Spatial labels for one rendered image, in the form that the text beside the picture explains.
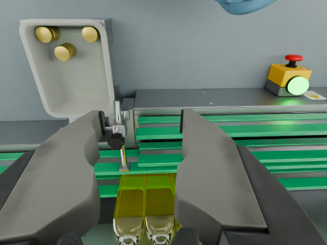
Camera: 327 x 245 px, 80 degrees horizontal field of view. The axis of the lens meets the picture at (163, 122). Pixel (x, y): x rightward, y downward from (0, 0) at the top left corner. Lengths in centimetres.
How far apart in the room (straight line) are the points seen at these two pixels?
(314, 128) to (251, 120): 13
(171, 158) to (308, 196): 49
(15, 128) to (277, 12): 76
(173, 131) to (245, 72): 31
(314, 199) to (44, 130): 83
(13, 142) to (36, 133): 5
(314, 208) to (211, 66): 51
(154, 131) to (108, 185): 21
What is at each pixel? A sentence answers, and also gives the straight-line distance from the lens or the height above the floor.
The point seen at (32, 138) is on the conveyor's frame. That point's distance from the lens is 62.
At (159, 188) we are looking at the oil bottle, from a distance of 44.
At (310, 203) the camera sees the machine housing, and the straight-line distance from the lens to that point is 78.
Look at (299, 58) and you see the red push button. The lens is 61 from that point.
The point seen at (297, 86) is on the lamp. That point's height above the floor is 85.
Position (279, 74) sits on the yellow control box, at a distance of 61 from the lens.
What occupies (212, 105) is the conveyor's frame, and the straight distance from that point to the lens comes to 49.
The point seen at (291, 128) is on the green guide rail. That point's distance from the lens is 50.
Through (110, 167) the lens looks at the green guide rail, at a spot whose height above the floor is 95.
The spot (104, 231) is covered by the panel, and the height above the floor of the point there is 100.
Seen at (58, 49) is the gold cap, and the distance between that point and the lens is 53.
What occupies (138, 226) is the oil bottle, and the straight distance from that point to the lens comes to 40.
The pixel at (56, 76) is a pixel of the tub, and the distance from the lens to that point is 60.
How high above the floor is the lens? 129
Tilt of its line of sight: 60 degrees down
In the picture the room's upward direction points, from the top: 174 degrees clockwise
